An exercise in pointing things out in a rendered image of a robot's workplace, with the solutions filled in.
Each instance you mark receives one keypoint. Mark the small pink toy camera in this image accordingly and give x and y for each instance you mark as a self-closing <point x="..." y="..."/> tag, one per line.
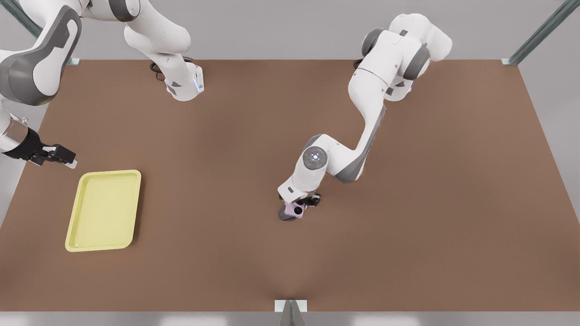
<point x="295" y="209"/>

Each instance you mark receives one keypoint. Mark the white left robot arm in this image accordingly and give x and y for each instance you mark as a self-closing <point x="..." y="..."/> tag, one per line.
<point x="376" y="86"/>

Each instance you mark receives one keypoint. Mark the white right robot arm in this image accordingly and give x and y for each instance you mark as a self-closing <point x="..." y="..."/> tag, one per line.
<point x="45" y="63"/>

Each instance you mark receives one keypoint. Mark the yellow plastic tray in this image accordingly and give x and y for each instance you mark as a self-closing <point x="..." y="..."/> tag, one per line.
<point x="104" y="210"/>

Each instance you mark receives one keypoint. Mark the silver frame post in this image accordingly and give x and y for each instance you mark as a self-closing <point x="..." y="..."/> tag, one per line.
<point x="539" y="34"/>
<point x="27" y="20"/>
<point x="290" y="312"/>

